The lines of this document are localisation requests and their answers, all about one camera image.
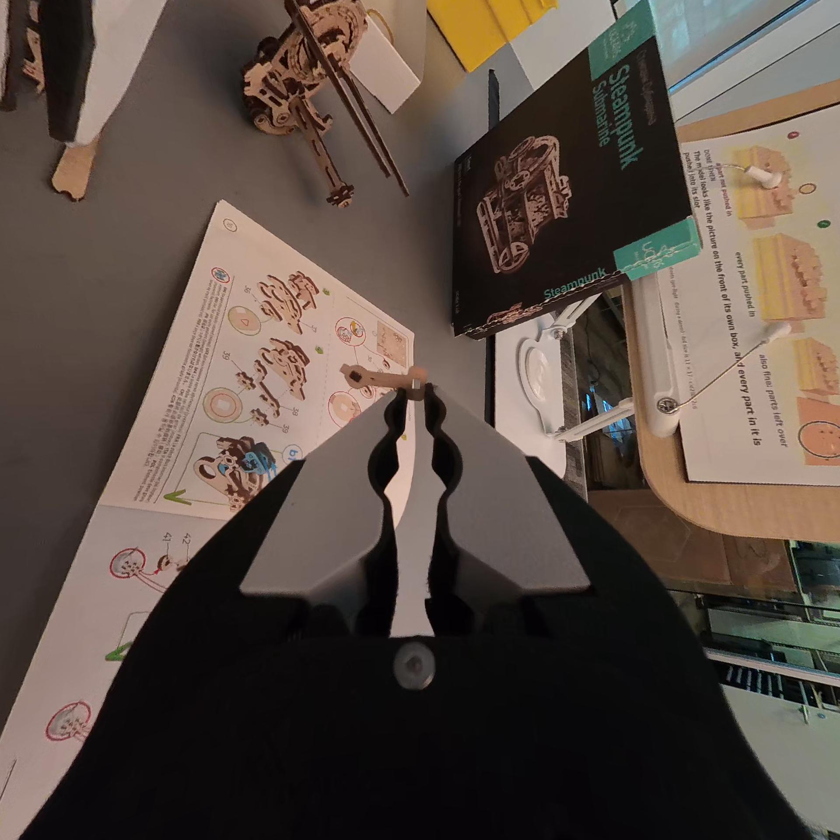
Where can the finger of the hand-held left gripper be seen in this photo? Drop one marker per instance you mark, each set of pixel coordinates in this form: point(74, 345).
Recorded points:
point(118, 59)

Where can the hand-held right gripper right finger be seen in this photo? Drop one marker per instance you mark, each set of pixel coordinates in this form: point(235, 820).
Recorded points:
point(512, 518)

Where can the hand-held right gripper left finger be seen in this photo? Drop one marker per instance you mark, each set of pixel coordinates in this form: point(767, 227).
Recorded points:
point(315, 518)

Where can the small wooden lever part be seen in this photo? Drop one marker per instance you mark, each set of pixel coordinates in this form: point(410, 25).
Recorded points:
point(374, 376)

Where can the partly built wooden model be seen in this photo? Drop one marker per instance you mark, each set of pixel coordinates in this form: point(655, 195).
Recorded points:
point(295, 79)

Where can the model instruction booklet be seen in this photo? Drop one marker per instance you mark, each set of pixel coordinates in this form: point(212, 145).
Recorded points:
point(216, 367)

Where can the black model kit box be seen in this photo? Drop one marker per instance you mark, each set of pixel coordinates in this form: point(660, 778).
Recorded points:
point(564, 197)

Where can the brown cardboard box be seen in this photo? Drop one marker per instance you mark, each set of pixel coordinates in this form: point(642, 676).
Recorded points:
point(656, 538)

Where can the white display stand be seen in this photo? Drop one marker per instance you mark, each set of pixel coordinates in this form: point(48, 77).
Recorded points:
point(541, 374)

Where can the wooden book stand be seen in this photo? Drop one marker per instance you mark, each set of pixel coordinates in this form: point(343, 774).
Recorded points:
point(663, 485)

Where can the small white cardboard box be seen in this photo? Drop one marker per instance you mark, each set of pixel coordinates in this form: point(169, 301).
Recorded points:
point(394, 79)

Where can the printed instruction sheet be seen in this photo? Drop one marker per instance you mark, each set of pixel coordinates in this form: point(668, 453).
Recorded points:
point(722, 275)

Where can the yellow plastic tray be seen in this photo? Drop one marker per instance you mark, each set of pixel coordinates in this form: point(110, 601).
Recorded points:
point(479, 33)

